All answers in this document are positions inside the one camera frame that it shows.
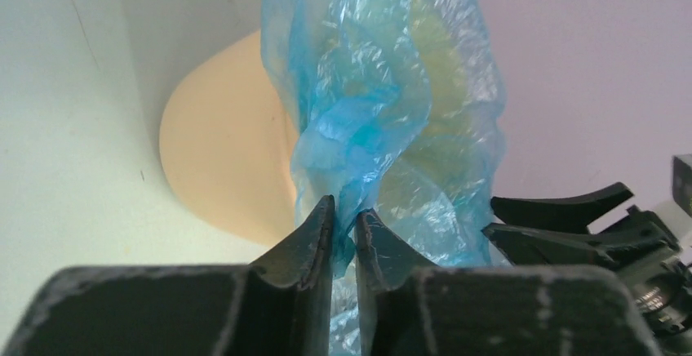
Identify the blue plastic trash bag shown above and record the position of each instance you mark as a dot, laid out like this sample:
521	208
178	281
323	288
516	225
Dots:
396	104

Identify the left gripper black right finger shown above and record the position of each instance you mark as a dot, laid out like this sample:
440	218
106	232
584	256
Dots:
410	306

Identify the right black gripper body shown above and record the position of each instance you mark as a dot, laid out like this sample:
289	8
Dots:
666	267

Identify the yellow cartoon trash bin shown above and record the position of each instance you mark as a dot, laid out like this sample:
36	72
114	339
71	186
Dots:
225	143

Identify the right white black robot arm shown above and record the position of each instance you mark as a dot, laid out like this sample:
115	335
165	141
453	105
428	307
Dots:
666	311

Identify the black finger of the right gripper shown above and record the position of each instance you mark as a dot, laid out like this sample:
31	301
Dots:
524	246
570	215

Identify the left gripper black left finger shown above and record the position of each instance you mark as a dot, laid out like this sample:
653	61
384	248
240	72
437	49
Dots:
279	304

